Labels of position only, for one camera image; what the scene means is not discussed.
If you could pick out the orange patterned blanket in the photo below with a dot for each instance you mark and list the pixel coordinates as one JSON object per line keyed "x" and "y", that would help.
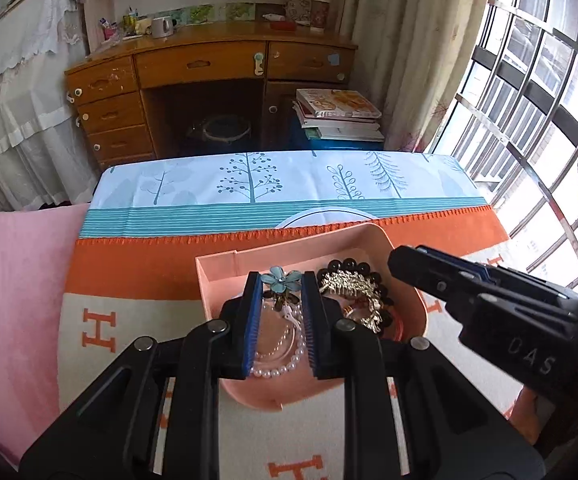
{"x": 134, "y": 270}

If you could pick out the beige curtain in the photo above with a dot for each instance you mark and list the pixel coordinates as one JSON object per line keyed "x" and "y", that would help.
{"x": 409, "y": 50}

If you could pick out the pink plastic box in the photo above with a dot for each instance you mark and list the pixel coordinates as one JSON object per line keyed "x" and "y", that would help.
{"x": 219, "y": 280}

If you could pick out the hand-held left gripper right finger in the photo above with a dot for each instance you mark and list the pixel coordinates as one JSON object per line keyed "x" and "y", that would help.
{"x": 311, "y": 325}

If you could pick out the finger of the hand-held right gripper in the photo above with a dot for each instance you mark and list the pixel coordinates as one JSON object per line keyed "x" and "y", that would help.
{"x": 519, "y": 282}
{"x": 429, "y": 272}

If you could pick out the wooden desk with drawers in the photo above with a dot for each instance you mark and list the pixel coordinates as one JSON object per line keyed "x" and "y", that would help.
{"x": 199, "y": 62}

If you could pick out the stack of large books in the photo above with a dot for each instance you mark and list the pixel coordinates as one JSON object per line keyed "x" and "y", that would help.
{"x": 339, "y": 105}

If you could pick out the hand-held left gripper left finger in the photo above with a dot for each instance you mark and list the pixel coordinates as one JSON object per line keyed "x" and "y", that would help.
{"x": 251, "y": 325}

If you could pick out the pink bed sheet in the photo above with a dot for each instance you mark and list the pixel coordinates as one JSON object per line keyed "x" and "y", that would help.
{"x": 19, "y": 300}

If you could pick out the pink pen holder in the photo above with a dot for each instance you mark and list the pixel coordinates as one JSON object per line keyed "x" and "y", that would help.
{"x": 111, "y": 31}

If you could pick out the white lace cover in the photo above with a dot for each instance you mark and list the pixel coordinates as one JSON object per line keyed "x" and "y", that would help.
{"x": 19, "y": 110}

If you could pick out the metal window grille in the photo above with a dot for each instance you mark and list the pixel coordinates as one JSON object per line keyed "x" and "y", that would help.
{"x": 529, "y": 100}

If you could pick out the dark pot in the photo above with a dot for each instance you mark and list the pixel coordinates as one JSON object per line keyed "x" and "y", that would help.
{"x": 219, "y": 132}

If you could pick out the grey mug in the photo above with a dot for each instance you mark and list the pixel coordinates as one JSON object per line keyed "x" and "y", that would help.
{"x": 161, "y": 27}

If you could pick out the blue tree print cloth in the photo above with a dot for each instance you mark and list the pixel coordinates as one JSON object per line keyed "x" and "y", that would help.
{"x": 279, "y": 180}

